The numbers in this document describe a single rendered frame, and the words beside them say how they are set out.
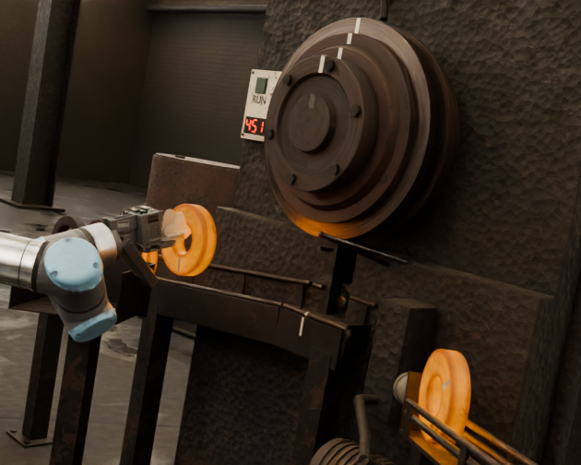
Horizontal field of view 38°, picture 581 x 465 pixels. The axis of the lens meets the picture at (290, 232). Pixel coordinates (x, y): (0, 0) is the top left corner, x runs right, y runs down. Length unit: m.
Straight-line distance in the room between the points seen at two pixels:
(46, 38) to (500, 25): 7.04
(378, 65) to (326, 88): 0.11
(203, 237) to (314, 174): 0.27
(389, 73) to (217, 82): 10.34
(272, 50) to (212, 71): 9.92
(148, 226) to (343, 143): 0.43
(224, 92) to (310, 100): 10.12
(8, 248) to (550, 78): 1.04
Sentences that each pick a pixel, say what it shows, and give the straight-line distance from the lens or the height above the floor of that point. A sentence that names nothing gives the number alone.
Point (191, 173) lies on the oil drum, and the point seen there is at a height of 0.81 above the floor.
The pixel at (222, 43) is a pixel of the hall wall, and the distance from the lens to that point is 12.05.
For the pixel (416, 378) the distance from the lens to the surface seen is 1.47.
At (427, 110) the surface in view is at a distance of 1.64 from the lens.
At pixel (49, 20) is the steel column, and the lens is 8.54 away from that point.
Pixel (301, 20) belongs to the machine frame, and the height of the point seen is 1.37.
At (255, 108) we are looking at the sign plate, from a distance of 2.19.
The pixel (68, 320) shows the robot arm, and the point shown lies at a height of 0.69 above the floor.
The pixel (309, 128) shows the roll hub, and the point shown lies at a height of 1.10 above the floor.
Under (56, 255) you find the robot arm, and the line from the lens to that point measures 1.43.
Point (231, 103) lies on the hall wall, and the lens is 11.67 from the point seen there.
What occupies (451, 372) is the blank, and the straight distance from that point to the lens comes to 1.35.
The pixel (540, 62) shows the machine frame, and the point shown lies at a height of 1.30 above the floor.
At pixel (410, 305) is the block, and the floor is 0.80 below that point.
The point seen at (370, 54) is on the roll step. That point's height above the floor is 1.27.
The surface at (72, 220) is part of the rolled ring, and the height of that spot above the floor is 0.72.
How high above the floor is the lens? 1.07
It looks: 6 degrees down
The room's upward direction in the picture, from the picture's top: 10 degrees clockwise
